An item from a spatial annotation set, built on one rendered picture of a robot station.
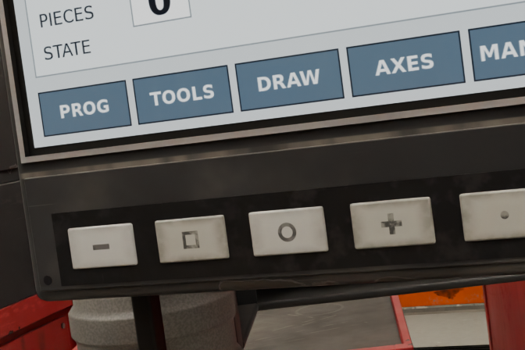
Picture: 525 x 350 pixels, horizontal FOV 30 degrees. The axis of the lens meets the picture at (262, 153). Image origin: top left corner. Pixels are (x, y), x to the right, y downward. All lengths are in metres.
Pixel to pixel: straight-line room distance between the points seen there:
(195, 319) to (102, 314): 0.06
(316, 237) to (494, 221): 0.08
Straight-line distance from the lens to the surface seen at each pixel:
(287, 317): 1.59
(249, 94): 0.46
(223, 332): 0.67
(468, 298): 3.09
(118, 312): 0.64
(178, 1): 0.48
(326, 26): 0.45
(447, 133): 0.44
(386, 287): 0.91
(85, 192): 0.50
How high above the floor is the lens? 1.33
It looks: 3 degrees down
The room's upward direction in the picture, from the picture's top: 8 degrees counter-clockwise
